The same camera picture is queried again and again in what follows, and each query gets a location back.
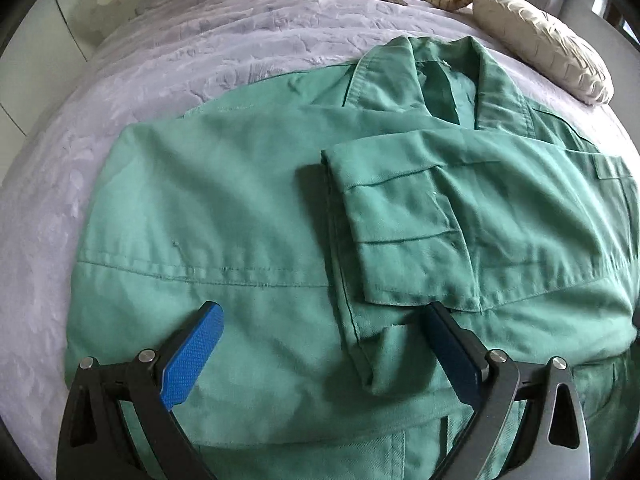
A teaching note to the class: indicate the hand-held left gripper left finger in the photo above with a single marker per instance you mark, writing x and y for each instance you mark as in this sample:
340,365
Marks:
192,355

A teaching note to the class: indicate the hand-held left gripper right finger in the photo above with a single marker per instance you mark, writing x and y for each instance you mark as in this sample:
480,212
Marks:
456,360

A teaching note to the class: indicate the green jacket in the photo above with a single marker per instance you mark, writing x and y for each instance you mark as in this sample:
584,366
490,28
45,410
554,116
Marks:
280,240

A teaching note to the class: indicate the grey embossed bedspread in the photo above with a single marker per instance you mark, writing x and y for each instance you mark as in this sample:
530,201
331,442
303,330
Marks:
165,60

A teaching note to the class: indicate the white cabinet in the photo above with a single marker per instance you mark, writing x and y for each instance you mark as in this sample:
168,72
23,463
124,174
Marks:
30,85

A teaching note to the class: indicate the cream embossed pillow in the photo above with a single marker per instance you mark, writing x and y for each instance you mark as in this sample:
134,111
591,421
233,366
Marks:
545,45

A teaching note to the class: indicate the white fan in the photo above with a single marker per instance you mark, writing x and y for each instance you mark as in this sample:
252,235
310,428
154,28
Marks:
97,2

